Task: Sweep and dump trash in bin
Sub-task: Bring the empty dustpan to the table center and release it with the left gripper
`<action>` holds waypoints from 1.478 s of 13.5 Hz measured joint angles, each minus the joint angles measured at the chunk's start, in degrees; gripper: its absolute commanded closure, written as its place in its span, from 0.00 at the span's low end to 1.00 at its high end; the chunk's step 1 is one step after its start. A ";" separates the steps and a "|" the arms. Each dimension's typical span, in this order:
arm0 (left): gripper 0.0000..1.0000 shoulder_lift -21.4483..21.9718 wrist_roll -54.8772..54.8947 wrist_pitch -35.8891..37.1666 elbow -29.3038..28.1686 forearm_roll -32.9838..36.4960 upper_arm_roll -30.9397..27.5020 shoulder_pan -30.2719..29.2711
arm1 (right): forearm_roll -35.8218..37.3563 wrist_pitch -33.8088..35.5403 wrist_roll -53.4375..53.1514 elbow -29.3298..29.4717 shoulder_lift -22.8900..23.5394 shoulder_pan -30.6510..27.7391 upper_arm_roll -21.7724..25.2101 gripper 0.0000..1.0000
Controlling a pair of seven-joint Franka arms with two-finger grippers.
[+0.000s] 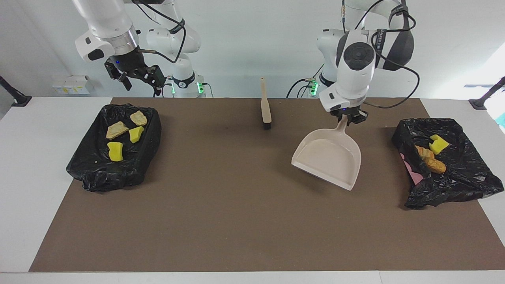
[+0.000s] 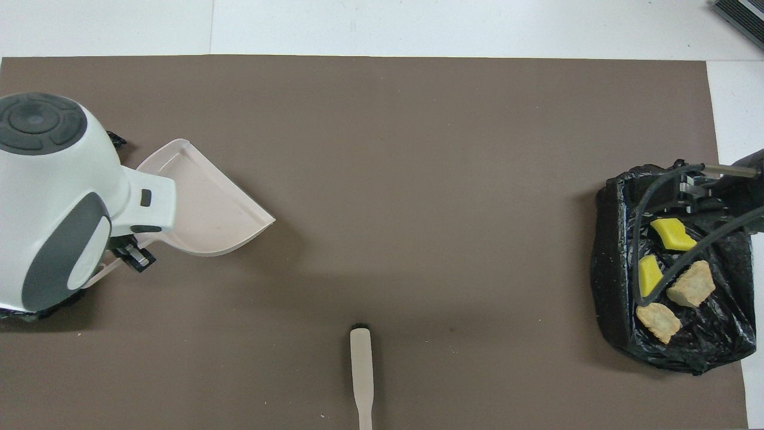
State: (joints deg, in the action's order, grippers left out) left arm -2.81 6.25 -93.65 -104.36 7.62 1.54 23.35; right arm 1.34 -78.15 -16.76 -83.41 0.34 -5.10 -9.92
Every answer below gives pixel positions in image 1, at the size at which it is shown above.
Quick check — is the pink plastic bin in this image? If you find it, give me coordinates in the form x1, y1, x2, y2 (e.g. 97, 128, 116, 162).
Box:
400, 153, 425, 186

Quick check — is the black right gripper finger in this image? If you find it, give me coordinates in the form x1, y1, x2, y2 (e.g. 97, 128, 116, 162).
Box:
105, 59, 133, 91
138, 64, 166, 96

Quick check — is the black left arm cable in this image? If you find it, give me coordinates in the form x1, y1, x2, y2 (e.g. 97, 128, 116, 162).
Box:
341, 0, 420, 109

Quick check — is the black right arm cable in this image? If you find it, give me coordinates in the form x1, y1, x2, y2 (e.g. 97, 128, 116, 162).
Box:
132, 0, 186, 64

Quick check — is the brown fried roll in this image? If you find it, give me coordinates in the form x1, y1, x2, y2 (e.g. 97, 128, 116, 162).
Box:
427, 159, 447, 174

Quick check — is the pale food scrap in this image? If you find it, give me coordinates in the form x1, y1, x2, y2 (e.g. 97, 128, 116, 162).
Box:
414, 145, 435, 160

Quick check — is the black bag lined bin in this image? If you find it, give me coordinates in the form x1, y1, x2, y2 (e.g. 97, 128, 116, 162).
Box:
66, 103, 162, 192

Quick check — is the notched yellow sponge piece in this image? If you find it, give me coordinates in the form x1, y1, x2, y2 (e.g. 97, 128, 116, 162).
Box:
429, 135, 449, 155

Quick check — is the small yellow sponge piece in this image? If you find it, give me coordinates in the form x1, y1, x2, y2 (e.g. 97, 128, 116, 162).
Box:
129, 126, 145, 144

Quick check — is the beige hand brush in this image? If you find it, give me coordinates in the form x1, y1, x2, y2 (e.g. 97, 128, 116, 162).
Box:
260, 77, 272, 130

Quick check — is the brown table mat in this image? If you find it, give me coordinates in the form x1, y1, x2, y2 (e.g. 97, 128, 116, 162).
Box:
28, 97, 505, 273

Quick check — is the pale bread chunk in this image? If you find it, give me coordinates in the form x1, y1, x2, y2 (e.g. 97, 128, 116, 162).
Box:
106, 121, 129, 140

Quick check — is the crumpled black trash bag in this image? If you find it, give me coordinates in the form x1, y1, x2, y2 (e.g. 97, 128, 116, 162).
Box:
391, 118, 505, 209

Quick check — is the white wall box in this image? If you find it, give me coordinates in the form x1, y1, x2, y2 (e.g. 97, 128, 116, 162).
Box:
52, 75, 95, 95

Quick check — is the black base cable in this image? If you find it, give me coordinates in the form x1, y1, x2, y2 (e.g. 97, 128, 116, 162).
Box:
153, 76, 175, 98
286, 63, 325, 98

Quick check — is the wide yellow sponge piece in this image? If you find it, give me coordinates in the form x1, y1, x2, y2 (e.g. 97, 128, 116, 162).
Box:
108, 142, 124, 162

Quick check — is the striped croissant piece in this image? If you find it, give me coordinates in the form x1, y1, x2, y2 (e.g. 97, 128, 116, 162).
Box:
130, 111, 148, 127

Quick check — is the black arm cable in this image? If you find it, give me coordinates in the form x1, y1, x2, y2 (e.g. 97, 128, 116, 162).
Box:
132, 0, 186, 64
341, 0, 420, 109

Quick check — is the black camera stand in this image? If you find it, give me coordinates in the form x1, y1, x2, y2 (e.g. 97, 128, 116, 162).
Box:
469, 77, 505, 110
0, 76, 32, 107

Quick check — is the beige plastic dustpan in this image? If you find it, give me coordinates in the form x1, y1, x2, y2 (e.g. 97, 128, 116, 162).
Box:
291, 114, 361, 191

